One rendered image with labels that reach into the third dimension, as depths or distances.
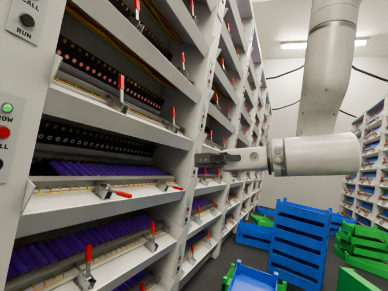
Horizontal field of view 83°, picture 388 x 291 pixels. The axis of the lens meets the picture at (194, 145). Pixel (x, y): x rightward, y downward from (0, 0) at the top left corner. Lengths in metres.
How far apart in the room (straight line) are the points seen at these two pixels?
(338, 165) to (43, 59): 0.53
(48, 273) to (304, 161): 0.57
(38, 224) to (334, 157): 0.53
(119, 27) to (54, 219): 0.40
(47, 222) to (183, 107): 0.67
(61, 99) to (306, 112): 0.51
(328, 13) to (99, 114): 0.51
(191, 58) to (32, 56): 0.72
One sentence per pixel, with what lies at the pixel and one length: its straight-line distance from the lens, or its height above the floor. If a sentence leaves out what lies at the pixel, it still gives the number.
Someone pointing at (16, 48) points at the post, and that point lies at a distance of 0.40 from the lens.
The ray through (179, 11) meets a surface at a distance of 0.81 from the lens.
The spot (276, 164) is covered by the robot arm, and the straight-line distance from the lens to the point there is 0.48.
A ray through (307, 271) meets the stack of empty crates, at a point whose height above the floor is 0.10.
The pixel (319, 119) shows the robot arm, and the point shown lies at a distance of 0.59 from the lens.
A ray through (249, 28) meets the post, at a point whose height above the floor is 1.66.
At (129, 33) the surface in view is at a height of 0.89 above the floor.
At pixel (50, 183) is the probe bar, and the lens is 0.50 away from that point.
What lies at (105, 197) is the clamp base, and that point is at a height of 0.52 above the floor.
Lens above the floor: 0.64
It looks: 4 degrees up
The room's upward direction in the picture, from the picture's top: 9 degrees clockwise
